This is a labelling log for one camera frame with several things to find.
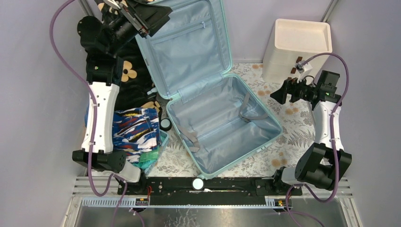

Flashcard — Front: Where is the light blue ribbed suitcase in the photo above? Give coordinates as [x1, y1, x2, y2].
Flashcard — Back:
[136, 0, 283, 180]

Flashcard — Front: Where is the teal cloth bottom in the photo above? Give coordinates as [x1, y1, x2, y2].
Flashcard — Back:
[136, 149, 160, 170]

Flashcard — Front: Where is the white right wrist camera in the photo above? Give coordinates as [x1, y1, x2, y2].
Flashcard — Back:
[295, 61, 313, 82]

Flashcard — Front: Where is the light blue perforated plastic basket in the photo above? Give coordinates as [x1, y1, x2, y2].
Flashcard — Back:
[144, 130, 170, 176]

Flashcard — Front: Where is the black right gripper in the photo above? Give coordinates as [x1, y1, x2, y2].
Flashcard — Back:
[270, 73, 318, 105]

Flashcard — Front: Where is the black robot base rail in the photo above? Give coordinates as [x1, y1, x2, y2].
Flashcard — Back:
[117, 169, 302, 210]

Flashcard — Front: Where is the blue yellow cloth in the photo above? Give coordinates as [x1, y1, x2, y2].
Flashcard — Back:
[84, 106, 89, 127]

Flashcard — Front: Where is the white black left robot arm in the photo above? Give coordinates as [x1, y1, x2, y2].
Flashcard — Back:
[72, 0, 172, 194]

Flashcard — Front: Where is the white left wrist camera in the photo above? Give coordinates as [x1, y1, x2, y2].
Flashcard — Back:
[103, 0, 126, 10]

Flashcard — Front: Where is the floral patterned floor mat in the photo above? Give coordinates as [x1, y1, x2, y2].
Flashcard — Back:
[147, 63, 315, 177]

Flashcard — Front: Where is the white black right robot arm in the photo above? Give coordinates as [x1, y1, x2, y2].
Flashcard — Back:
[271, 70, 352, 195]

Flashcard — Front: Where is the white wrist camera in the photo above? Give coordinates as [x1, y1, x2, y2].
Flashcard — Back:
[295, 61, 313, 82]
[103, 0, 126, 10]

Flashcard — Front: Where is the dark blue item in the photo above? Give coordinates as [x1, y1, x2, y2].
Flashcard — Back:
[112, 107, 161, 166]

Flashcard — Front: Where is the black floral plush blanket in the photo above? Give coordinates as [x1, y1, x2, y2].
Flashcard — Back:
[94, 0, 164, 115]

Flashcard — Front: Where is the white three-drawer storage cabinet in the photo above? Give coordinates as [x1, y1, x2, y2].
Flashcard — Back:
[262, 18, 332, 83]

